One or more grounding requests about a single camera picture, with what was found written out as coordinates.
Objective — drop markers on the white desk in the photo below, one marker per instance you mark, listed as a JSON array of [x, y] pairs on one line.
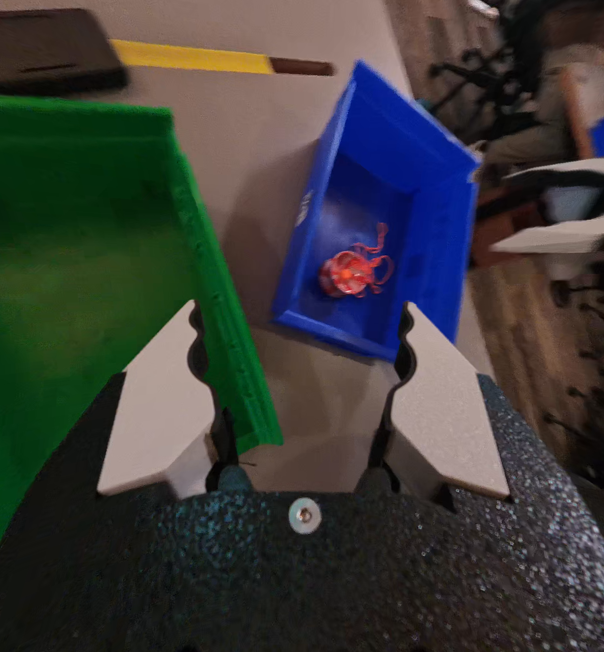
[[261, 153]]

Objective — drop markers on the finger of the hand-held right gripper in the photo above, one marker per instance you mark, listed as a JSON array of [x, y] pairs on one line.
[[577, 170], [567, 236]]

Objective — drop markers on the green plastic bin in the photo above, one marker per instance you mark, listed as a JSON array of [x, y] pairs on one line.
[[68, 285]]

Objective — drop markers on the blue plastic bin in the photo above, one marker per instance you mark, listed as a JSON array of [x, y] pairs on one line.
[[434, 214]]

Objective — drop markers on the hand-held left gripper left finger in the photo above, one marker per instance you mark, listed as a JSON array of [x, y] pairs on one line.
[[159, 418]]

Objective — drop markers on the cardboard box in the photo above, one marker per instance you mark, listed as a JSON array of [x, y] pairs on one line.
[[506, 224]]

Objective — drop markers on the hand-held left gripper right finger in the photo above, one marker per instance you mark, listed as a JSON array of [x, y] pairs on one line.
[[444, 418]]

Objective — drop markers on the black object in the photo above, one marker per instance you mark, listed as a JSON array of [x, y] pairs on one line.
[[37, 51]]

